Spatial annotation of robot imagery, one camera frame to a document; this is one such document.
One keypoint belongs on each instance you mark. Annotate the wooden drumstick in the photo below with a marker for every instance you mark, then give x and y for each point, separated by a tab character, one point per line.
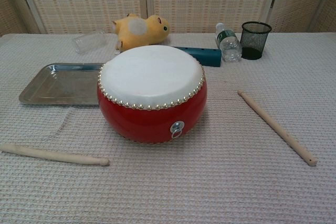
275	127
57	155

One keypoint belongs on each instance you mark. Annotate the red drum white skin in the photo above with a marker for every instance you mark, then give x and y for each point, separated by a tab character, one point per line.
152	82

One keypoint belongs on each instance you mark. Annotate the teal blue box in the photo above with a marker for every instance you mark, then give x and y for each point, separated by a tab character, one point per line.
207	56

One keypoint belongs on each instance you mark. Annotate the yellow plush toy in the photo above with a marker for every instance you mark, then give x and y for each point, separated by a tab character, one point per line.
141	33

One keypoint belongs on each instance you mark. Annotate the green label water bottle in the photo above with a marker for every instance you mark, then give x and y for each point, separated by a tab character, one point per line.
229	43

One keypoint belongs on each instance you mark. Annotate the white woven tablecloth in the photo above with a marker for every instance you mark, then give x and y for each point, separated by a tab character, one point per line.
168	187

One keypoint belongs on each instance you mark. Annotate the clear plastic cup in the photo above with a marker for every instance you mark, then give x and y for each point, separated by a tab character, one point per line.
88	42

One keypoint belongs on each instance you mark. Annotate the black mesh pen cup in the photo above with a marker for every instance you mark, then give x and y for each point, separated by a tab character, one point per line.
256	40

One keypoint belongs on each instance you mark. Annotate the stainless steel tray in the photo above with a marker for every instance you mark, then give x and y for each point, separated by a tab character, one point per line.
60	85

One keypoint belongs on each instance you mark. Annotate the beige woven folding screen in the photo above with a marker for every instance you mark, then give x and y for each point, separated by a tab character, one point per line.
86	1

